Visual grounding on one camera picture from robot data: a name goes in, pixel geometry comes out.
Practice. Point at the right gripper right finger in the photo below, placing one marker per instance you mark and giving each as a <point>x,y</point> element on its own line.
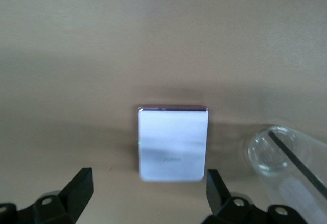
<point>230,213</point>

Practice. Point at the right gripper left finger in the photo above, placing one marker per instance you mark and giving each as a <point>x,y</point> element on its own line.
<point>64,206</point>

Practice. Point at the lilac phone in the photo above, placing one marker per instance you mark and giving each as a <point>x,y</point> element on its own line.
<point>172,142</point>

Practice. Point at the clear plastic cup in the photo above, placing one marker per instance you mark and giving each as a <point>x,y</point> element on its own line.
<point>270,157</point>

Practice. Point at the black drinking straw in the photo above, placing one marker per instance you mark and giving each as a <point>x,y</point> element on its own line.
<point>296,160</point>

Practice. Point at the brown table cover sheet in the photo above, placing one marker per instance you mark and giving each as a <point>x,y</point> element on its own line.
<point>76,55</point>

